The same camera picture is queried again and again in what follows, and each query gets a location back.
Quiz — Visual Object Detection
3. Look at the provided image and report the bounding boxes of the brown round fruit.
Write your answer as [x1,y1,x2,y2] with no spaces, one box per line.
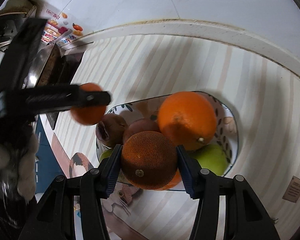
[122,119,162,144]
[95,113,128,148]

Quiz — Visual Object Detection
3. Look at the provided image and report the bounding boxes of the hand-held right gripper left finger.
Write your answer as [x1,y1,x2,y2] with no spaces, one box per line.
[19,144,123,240]

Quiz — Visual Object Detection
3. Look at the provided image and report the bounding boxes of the large orange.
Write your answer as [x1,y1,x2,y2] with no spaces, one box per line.
[157,91,218,151]

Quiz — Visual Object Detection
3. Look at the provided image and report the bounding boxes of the small dark orange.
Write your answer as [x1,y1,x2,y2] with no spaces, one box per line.
[121,131,178,190]

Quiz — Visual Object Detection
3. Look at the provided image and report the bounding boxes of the brown cloth label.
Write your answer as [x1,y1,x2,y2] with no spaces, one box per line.
[282,175,300,203]

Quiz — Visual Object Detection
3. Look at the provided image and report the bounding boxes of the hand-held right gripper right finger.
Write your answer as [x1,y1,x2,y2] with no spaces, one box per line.
[176,144,280,240]

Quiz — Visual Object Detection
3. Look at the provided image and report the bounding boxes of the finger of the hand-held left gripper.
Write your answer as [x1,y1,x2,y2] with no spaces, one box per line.
[24,84,112,117]

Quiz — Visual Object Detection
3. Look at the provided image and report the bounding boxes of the green apple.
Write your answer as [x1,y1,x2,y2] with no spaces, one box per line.
[191,144,230,177]
[99,148,118,163]

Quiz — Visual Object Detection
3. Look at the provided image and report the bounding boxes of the mandarin orange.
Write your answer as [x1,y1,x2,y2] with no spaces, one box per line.
[70,82,107,126]
[152,169,183,192]

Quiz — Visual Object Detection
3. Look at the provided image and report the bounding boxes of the person's left forearm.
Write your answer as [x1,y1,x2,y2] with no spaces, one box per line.
[15,130,39,203]

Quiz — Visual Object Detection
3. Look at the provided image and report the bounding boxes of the oval floral plate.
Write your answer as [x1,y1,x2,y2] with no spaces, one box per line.
[95,91,240,192]

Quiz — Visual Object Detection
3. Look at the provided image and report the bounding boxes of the blue cabinet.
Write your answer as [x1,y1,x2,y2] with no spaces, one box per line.
[34,114,65,183]

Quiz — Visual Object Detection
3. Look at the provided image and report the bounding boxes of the black glass stove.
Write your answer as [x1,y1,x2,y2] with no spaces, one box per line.
[46,42,94,130]

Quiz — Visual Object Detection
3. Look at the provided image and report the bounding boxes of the colourful wall stickers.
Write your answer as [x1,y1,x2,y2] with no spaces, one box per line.
[41,9,84,46]

